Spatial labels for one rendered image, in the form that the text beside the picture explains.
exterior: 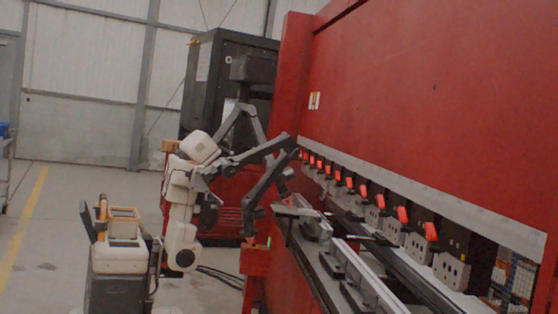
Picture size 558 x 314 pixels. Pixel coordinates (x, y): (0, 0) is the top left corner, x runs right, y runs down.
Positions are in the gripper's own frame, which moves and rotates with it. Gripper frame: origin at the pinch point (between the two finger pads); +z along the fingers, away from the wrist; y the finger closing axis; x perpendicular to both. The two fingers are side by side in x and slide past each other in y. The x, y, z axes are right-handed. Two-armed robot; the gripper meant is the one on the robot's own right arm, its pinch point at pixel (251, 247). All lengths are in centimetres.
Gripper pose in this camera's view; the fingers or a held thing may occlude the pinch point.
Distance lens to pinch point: 264.4
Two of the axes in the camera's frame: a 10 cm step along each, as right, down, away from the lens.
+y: 9.9, -1.1, 0.9
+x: -1.0, -1.0, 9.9
